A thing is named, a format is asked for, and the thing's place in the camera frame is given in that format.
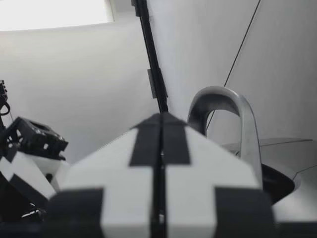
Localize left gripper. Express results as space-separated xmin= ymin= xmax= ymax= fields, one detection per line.
xmin=0 ymin=116 xmax=69 ymax=200

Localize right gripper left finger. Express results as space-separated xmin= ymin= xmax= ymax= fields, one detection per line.
xmin=46 ymin=112 xmax=163 ymax=238

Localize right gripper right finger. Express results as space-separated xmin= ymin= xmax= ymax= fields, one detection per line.
xmin=161 ymin=111 xmax=276 ymax=238

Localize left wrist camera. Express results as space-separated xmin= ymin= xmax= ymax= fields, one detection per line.
xmin=36 ymin=155 xmax=72 ymax=192

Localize black frame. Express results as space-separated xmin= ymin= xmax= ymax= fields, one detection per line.
xmin=130 ymin=0 xmax=169 ymax=117

